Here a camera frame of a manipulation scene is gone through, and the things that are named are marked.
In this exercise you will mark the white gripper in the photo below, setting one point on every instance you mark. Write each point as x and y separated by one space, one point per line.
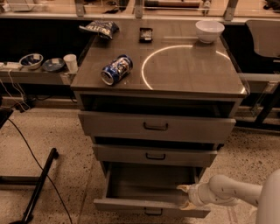
194 194

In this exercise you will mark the grey bottom drawer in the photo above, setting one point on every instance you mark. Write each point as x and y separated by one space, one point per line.
149 189

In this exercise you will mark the grey drawer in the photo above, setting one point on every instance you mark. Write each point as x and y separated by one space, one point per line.
149 189
154 156
156 127

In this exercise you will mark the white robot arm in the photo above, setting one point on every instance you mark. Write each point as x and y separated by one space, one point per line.
224 191

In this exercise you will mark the grey middle drawer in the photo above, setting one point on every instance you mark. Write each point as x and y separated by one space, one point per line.
154 156

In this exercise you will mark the grey drawer cabinet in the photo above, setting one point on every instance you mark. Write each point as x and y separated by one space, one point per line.
173 75

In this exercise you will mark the grey top drawer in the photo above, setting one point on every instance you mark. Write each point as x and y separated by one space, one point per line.
156 127

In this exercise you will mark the blue soda can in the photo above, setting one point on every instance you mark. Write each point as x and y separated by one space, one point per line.
116 69

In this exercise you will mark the black stand leg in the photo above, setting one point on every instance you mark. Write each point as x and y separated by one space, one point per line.
38 182

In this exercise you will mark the small black tray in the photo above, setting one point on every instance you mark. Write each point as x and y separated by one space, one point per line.
145 35

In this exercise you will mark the white paper cup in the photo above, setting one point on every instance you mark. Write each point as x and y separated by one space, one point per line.
71 62

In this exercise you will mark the grey chair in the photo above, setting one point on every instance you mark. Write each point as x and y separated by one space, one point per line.
266 37

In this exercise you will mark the blue chip bag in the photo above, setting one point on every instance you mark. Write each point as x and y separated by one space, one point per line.
104 29

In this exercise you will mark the dark blue plate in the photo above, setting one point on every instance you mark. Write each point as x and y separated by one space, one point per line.
53 65

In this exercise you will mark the grey side shelf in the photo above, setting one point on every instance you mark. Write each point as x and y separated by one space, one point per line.
38 76

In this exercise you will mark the white power strip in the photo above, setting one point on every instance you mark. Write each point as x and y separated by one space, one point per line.
10 66

